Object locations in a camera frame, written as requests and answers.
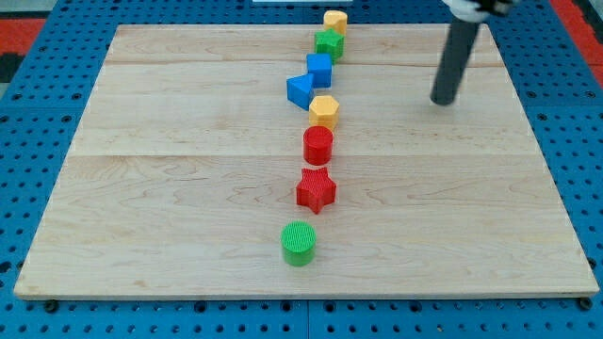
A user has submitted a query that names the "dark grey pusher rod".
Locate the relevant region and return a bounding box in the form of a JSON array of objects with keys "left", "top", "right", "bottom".
[{"left": 430, "top": 18, "right": 481, "bottom": 105}]

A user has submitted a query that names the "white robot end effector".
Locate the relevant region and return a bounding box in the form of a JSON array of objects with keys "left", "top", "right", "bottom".
[{"left": 443, "top": 0, "right": 518, "bottom": 23}]

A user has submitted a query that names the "blue triangle block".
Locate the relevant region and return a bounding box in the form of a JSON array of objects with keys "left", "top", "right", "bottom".
[{"left": 286, "top": 73, "right": 314, "bottom": 110}]

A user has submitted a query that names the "blue cube block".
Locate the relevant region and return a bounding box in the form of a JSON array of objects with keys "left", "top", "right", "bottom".
[{"left": 306, "top": 54, "right": 333, "bottom": 89}]

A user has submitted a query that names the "yellow hexagon block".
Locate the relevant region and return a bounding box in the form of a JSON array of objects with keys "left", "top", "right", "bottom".
[{"left": 308, "top": 95, "right": 340, "bottom": 131}]

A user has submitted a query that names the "yellow heart block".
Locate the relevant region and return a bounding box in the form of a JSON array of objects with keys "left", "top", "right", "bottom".
[{"left": 323, "top": 9, "right": 348, "bottom": 36}]

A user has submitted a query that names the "green star block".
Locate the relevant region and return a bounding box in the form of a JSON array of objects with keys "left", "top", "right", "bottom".
[{"left": 314, "top": 28, "right": 345, "bottom": 64}]

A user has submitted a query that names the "red cylinder block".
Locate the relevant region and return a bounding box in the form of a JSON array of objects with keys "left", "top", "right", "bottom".
[{"left": 302, "top": 125, "right": 334, "bottom": 166}]

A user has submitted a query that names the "red star block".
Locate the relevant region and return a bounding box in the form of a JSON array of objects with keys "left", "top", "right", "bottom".
[{"left": 296, "top": 167, "right": 337, "bottom": 214}]

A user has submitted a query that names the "green cylinder block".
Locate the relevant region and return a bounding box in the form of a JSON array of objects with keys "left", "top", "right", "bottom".
[{"left": 280, "top": 220, "right": 317, "bottom": 266}]

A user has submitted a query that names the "wooden board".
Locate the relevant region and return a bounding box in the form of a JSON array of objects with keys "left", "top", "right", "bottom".
[{"left": 14, "top": 24, "right": 599, "bottom": 300}]

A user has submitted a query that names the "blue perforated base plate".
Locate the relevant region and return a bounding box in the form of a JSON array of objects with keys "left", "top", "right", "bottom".
[{"left": 1, "top": 1, "right": 602, "bottom": 338}]

